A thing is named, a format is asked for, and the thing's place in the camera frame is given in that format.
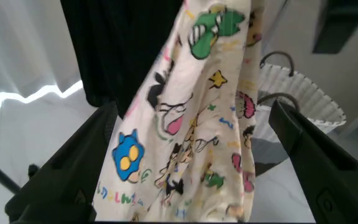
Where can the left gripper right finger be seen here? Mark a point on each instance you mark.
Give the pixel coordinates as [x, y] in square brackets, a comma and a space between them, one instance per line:
[331, 165]

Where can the cream printed garment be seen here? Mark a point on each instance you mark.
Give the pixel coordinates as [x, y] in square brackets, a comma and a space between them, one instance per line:
[197, 93]

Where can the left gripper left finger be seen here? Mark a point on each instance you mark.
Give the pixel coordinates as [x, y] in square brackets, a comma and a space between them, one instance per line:
[67, 174]

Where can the black garment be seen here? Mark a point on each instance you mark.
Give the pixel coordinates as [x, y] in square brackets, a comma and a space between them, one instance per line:
[113, 46]

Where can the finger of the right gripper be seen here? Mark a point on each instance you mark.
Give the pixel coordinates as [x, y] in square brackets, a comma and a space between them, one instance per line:
[337, 31]

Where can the white curtain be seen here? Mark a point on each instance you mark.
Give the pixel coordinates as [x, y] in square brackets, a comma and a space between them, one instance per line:
[17, 46]

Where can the white laundry basket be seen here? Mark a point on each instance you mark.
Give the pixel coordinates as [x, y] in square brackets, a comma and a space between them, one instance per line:
[306, 93]

